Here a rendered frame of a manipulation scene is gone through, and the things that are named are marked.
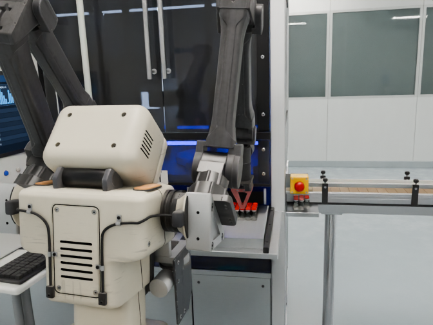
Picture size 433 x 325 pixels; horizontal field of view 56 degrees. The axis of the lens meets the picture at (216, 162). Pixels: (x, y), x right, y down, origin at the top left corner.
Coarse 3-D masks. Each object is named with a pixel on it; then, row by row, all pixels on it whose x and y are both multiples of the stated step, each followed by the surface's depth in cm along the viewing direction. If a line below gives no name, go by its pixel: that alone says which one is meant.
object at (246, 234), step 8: (264, 216) 162; (240, 224) 154; (248, 224) 153; (256, 224) 153; (264, 224) 144; (224, 232) 147; (232, 232) 147; (240, 232) 146; (248, 232) 146; (256, 232) 146; (264, 232) 138; (224, 240) 134; (232, 240) 134; (240, 240) 133; (248, 240) 133; (256, 240) 132; (264, 240) 139; (256, 248) 133
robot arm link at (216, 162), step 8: (208, 152) 90; (216, 152) 90; (200, 160) 87; (208, 160) 88; (216, 160) 87; (224, 160) 87; (200, 168) 85; (208, 168) 85; (216, 168) 85; (224, 168) 87
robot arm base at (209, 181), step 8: (200, 176) 84; (208, 176) 82; (216, 176) 83; (192, 184) 83; (200, 184) 81; (208, 184) 80; (216, 184) 81; (224, 184) 83; (176, 192) 80; (200, 192) 79; (208, 192) 79; (216, 192) 80; (224, 192) 81; (216, 200) 77; (224, 200) 77; (232, 200) 78; (216, 208) 79; (224, 208) 78; (232, 208) 78; (224, 216) 80; (232, 216) 80; (224, 224) 83; (232, 224) 82
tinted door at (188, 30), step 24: (168, 0) 158; (192, 0) 156; (168, 24) 160; (192, 24) 158; (216, 24) 156; (168, 48) 162; (192, 48) 160; (216, 48) 158; (192, 72) 162; (216, 72) 160; (168, 96) 166; (192, 96) 164; (168, 120) 168; (192, 120) 166
